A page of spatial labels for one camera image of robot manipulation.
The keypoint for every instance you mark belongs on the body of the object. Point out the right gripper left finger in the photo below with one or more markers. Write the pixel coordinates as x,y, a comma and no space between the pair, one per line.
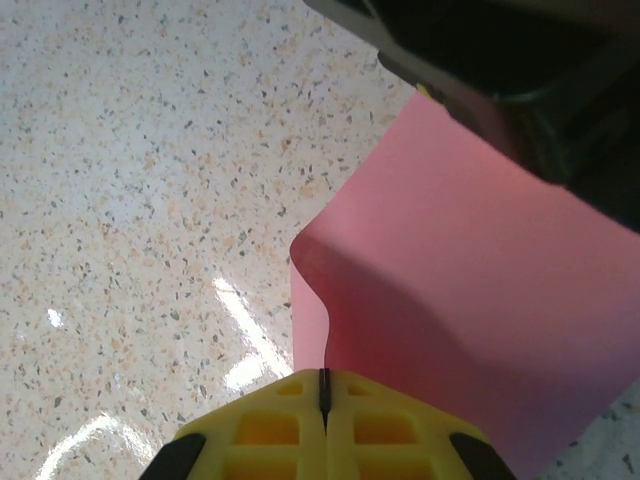
265,440

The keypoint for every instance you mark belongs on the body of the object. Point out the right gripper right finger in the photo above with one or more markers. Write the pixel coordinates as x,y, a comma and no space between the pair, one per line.
390,440

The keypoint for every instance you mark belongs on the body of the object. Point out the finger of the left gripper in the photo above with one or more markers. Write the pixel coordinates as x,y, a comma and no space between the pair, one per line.
475,115

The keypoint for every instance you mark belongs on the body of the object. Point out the pink cloth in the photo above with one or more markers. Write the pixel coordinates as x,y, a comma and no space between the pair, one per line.
450,250

